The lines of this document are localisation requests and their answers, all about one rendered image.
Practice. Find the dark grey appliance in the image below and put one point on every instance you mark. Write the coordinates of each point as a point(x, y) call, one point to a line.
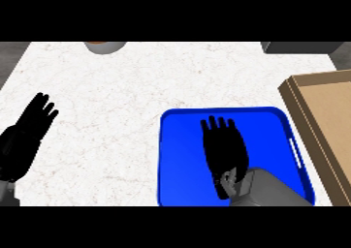
point(301, 47)

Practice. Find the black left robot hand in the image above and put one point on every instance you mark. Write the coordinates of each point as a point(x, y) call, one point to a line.
point(24, 135)

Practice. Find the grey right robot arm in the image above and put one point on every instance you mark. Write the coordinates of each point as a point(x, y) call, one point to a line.
point(265, 189)

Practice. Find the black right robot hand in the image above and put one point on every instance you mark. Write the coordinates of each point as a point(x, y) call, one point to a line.
point(224, 148)

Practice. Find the blue plastic tray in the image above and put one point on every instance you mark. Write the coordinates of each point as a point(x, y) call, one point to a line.
point(187, 161)

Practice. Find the grey round pot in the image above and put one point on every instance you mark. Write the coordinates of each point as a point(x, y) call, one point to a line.
point(105, 47)

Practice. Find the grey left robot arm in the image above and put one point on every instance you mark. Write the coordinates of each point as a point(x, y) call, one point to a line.
point(3, 193)

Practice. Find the brown cardboard box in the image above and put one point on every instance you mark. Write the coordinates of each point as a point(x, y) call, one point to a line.
point(332, 129)

